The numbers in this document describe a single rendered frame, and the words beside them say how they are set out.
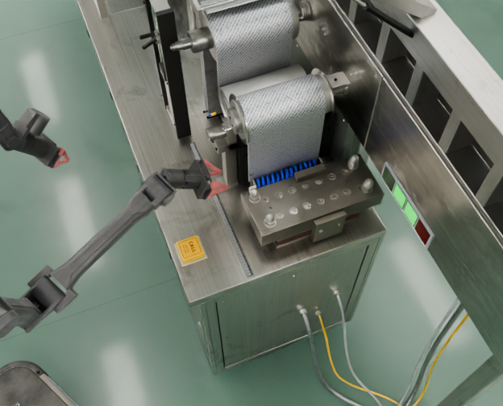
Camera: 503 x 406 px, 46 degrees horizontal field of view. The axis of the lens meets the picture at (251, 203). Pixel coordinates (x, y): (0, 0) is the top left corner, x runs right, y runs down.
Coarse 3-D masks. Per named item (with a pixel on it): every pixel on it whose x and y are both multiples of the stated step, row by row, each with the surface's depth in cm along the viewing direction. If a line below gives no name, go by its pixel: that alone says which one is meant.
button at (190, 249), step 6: (186, 240) 184; (192, 240) 184; (198, 240) 184; (180, 246) 182; (186, 246) 182; (192, 246) 182; (198, 246) 182; (180, 252) 181; (186, 252) 181; (192, 252) 181; (198, 252) 181; (186, 258) 180; (192, 258) 181; (198, 258) 182
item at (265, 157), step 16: (304, 128) 171; (320, 128) 175; (256, 144) 169; (272, 144) 172; (288, 144) 175; (304, 144) 178; (256, 160) 175; (272, 160) 179; (288, 160) 182; (304, 160) 186; (256, 176) 183
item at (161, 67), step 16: (144, 0) 173; (160, 0) 165; (160, 16) 162; (160, 32) 166; (176, 32) 168; (160, 48) 185; (160, 64) 189; (176, 64) 178; (160, 80) 201; (176, 80) 184; (176, 96) 189; (176, 112) 196; (176, 128) 202
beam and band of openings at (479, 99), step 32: (384, 32) 143; (416, 32) 129; (448, 32) 127; (384, 64) 150; (416, 64) 134; (448, 64) 122; (480, 64) 122; (416, 96) 139; (448, 96) 126; (480, 96) 118; (448, 128) 130; (480, 128) 119; (448, 160) 134; (480, 160) 134; (480, 192) 126
